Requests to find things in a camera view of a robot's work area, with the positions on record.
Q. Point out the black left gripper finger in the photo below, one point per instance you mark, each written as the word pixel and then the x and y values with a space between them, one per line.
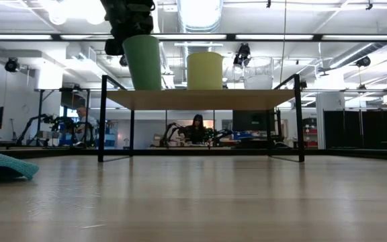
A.
pixel 114 47

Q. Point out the green cup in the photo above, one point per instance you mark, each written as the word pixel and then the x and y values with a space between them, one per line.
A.
pixel 143 64

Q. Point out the yellow mug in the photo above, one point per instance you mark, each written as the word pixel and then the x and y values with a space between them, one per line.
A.
pixel 204 70

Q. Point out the clear plastic cup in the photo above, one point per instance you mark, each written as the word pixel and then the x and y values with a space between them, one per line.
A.
pixel 258 80

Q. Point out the wooden shelf with black legs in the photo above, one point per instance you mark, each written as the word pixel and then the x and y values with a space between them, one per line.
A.
pixel 200 99

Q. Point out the person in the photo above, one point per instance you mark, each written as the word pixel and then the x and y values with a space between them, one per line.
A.
pixel 86 122
pixel 197 129

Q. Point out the black room partition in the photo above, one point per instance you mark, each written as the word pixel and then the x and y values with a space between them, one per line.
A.
pixel 365 129

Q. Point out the black metal table frame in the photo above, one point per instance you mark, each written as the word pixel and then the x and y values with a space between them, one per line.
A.
pixel 193 37

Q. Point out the black ceiling camera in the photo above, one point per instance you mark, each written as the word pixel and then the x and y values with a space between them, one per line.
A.
pixel 363 61
pixel 242 53
pixel 11 65

